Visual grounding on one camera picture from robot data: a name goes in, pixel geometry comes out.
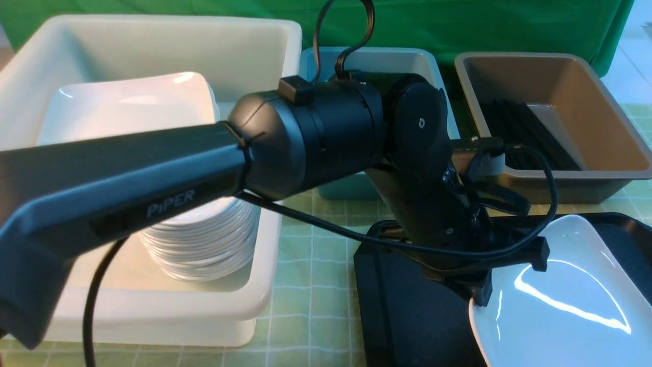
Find stack of white square plates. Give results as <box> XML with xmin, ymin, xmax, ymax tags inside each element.
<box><xmin>36</xmin><ymin>72</ymin><xmax>221</xmax><ymax>145</ymax></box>

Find large white square rice plate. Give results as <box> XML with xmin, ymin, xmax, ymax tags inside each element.
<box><xmin>469</xmin><ymin>213</ymin><xmax>651</xmax><ymax>366</ymax></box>

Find teal plastic bin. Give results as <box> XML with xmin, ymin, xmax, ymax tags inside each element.
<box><xmin>298</xmin><ymin>46</ymin><xmax>460</xmax><ymax>200</ymax></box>

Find green checkered tablecloth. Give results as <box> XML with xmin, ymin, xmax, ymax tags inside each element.
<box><xmin>0</xmin><ymin>100</ymin><xmax>652</xmax><ymax>367</ymax></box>

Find black chopsticks in bin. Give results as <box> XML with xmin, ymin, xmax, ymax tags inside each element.
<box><xmin>480</xmin><ymin>99</ymin><xmax>583</xmax><ymax>170</ymax></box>

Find brown plastic bin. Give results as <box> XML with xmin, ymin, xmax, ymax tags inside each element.
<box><xmin>454</xmin><ymin>52</ymin><xmax>651</xmax><ymax>204</ymax></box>

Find black serving tray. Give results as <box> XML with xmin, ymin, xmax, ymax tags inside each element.
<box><xmin>354</xmin><ymin>213</ymin><xmax>652</xmax><ymax>367</ymax></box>

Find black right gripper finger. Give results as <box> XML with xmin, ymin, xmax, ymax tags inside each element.
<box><xmin>509</xmin><ymin>237</ymin><xmax>550</xmax><ymax>272</ymax></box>

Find green backdrop cloth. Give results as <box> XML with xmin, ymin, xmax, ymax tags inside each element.
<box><xmin>1</xmin><ymin>1</ymin><xmax>634</xmax><ymax>76</ymax></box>

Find large white plastic tub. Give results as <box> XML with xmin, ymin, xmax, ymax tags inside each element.
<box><xmin>2</xmin><ymin>15</ymin><xmax>302</xmax><ymax>347</ymax></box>

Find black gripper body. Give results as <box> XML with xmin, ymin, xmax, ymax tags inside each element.
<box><xmin>366</xmin><ymin>153</ymin><xmax>509</xmax><ymax>286</ymax></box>

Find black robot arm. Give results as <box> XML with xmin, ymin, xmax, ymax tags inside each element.
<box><xmin>1</xmin><ymin>71</ymin><xmax>558</xmax><ymax>349</ymax></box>

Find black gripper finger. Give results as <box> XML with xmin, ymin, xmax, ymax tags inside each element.
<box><xmin>448</xmin><ymin>270</ymin><xmax>492</xmax><ymax>307</ymax></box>

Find stack of white small bowls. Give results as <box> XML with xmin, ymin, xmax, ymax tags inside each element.
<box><xmin>138</xmin><ymin>197</ymin><xmax>260</xmax><ymax>282</ymax></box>

